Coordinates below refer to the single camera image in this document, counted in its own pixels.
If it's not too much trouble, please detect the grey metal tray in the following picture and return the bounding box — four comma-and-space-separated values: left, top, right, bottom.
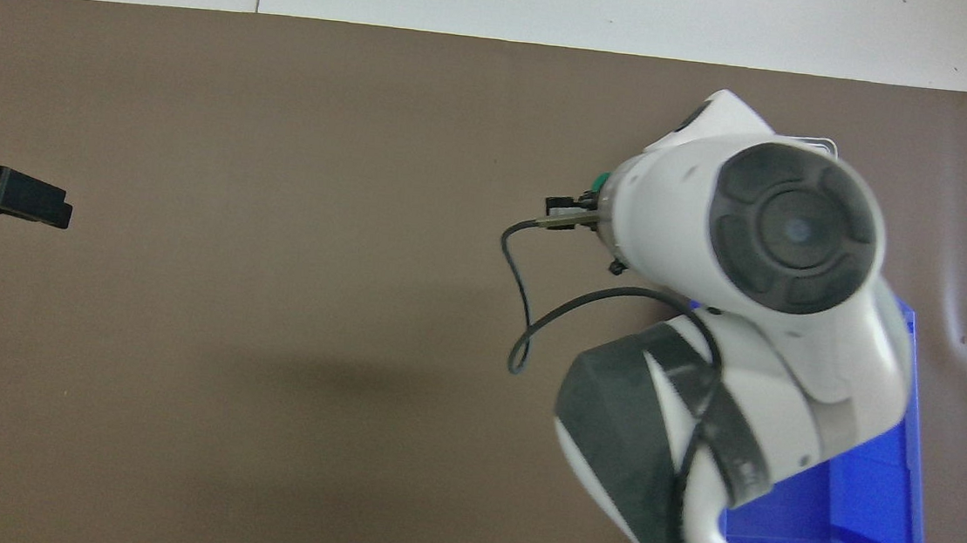
778, 134, 840, 167

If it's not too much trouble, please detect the blue plastic storage bin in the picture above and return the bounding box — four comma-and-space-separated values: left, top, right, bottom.
670, 282, 952, 543

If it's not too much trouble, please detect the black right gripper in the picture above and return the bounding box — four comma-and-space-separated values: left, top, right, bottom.
545, 186, 606, 221

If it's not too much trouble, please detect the brown table mat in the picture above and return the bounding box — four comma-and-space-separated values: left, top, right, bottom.
0, 0, 967, 543

